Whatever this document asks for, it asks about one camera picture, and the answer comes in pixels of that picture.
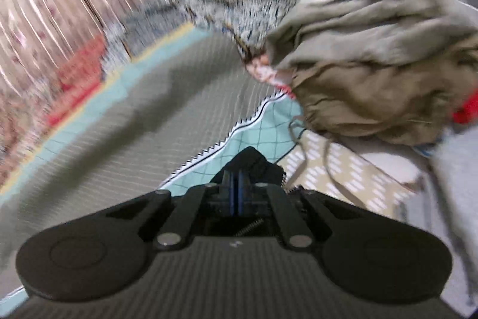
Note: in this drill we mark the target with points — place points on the beige cloth with white dashes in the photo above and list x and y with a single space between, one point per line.
354 177

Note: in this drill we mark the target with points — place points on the olive khaki pants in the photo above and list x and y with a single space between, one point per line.
373 42

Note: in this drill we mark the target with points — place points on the light grey cloth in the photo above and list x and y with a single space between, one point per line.
455 192

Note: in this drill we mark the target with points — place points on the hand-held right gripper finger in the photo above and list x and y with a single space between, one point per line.
242 194
232 194

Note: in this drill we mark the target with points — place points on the small red fabric item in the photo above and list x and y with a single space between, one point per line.
465 113

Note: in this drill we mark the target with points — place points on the pink floral cloth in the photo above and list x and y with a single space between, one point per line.
261 70

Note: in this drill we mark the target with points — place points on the grey striped teal-bordered bedspread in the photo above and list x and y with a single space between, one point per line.
130 124

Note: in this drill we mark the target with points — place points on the red cloth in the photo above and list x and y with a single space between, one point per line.
78 80

